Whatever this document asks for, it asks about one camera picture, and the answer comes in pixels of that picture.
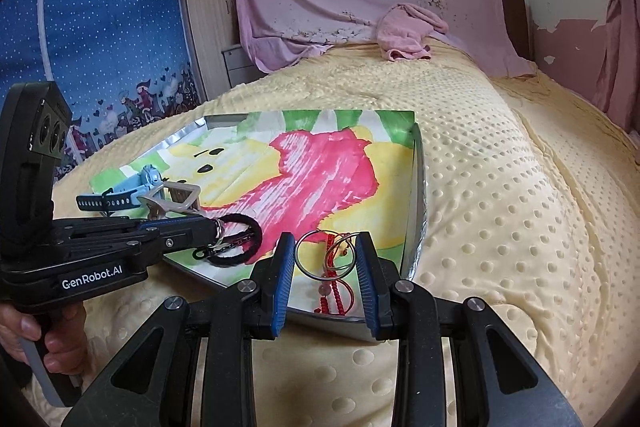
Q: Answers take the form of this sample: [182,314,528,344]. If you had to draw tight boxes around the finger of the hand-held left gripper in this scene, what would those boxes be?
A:
[55,216,226,241]
[55,234,223,267]

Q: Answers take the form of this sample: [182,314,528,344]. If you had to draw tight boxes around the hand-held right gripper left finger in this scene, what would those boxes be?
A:
[60,232,297,427]

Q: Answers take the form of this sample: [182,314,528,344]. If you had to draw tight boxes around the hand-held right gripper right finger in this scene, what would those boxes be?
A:
[354,231,583,427]

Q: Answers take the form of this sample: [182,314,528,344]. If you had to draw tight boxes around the silver key rings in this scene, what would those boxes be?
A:
[192,219,231,260]

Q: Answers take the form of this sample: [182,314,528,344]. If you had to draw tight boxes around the red cord bracelet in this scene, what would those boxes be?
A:
[312,231,358,315]

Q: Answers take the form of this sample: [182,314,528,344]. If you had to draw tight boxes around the black hair tie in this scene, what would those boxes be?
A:
[202,214,263,268]

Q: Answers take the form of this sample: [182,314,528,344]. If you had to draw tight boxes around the blue wrist watch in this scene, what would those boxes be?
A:
[76,164,166,212]

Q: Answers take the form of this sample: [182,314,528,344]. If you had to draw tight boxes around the colourful printed metal tray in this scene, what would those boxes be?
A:
[90,109,428,343]

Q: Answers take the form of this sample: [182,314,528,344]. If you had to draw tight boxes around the person's left hand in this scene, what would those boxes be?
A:
[0,304,88,373]

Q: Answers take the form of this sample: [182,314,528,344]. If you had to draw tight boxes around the grey nightstand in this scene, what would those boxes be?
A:
[221,43,261,88]

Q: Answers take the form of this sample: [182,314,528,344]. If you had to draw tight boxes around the blue dotted fabric wardrobe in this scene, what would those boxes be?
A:
[0,0,201,182]

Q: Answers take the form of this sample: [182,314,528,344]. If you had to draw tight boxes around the wooden wardrobe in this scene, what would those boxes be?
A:
[172,0,241,102]

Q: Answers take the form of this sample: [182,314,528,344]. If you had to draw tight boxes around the pink towel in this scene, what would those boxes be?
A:
[376,3,450,62]

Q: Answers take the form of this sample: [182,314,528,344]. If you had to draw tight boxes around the brown wooden headboard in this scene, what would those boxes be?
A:
[500,0,532,58]

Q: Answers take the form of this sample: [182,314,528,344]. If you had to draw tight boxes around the pink curtain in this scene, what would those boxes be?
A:
[592,0,640,132]

